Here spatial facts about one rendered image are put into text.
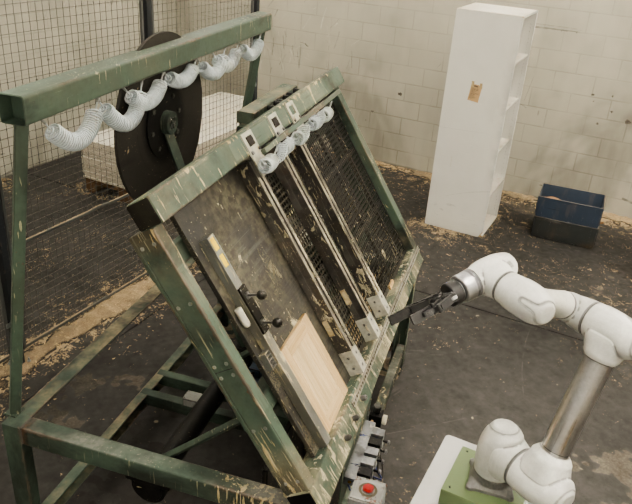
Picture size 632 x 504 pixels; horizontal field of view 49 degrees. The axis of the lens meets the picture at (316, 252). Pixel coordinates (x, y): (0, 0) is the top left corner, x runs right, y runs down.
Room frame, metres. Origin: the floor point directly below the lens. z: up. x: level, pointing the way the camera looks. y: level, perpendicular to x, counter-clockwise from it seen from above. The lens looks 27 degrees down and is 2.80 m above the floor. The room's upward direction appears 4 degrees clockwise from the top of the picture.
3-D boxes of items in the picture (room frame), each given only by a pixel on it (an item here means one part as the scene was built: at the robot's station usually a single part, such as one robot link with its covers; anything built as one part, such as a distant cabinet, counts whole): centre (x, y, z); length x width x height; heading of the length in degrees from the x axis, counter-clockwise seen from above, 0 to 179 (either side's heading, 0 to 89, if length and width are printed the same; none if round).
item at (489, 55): (6.47, -1.45, 1.03); 0.61 x 0.58 x 2.05; 154
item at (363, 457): (2.27, -0.30, 0.69); 0.50 x 0.14 x 0.24; 165
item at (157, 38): (3.08, 0.72, 1.85); 0.80 x 0.06 x 0.80; 165
